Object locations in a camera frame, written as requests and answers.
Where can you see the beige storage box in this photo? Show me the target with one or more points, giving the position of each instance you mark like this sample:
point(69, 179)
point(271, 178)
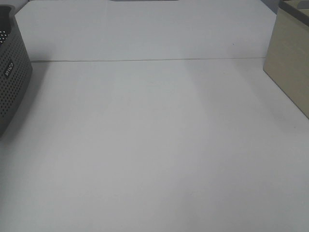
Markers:
point(287, 59)

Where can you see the grey perforated plastic basket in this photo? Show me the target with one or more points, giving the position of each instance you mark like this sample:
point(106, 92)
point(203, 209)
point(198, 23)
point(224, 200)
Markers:
point(15, 66)

